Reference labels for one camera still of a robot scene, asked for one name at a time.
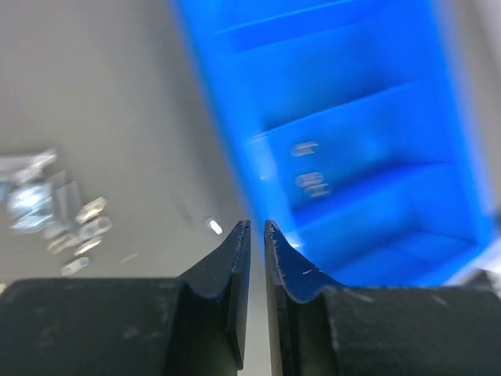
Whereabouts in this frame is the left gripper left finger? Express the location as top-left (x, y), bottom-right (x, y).
top-left (1, 221), bottom-right (251, 375)

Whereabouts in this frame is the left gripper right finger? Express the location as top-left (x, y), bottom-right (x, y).
top-left (264, 220), bottom-right (500, 375)

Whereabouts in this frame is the small hex nut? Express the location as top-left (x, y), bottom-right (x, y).
top-left (75, 197), bottom-right (107, 224)

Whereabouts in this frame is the silver t-slot nut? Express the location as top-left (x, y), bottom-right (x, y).
top-left (7, 183), bottom-right (55, 234)
top-left (56, 181), bottom-right (82, 225)

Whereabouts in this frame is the blue compartment bin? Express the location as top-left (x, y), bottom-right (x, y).
top-left (173, 1), bottom-right (496, 286)

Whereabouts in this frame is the long silver screw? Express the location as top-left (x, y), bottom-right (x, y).
top-left (1, 149), bottom-right (57, 185)

